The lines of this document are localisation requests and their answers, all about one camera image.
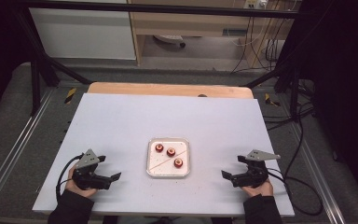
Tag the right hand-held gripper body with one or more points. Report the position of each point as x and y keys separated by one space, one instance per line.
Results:
x=254 y=174

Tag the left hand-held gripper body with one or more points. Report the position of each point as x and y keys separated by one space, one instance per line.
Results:
x=85 y=179

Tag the square white tray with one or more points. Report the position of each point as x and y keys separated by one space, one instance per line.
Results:
x=155 y=159

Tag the thin wooden skewer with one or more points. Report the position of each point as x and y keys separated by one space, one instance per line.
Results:
x=163 y=163

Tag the red cored hawthorn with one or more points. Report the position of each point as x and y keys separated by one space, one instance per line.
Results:
x=171 y=151
x=159 y=147
x=178 y=162

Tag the person's left hand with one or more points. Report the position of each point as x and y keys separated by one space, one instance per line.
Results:
x=85 y=193

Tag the person's right hand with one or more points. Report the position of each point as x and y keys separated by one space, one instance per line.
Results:
x=259 y=190

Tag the white table board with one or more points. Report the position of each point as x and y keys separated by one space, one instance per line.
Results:
x=130 y=124

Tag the wooden table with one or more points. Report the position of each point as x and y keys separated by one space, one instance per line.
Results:
x=167 y=89

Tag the white cabinet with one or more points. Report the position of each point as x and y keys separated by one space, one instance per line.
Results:
x=84 y=34

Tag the black curtain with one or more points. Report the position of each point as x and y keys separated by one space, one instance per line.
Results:
x=0 y=46
x=341 y=77

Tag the white chair base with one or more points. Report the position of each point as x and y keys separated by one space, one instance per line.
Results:
x=169 y=39

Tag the light wooden desk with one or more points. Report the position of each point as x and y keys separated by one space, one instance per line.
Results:
x=186 y=25

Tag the white power strip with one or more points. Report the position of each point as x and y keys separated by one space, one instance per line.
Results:
x=255 y=3

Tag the aluminium floor rail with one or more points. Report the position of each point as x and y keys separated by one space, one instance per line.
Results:
x=318 y=174
x=15 y=149

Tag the black frame post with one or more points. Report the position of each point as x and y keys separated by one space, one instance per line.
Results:
x=35 y=90
x=295 y=93

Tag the black diagonal frame strut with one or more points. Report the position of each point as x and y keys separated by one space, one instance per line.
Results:
x=52 y=62
x=267 y=77

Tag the black horizontal frame bar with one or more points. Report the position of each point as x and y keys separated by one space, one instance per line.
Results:
x=167 y=8

